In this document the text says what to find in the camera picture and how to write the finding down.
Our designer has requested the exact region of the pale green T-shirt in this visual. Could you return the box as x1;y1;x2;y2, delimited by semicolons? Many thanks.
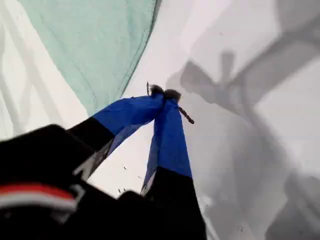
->
18;0;163;119

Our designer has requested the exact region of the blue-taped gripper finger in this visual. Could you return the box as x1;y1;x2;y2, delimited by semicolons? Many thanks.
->
66;84;166;182
139;88;208;240

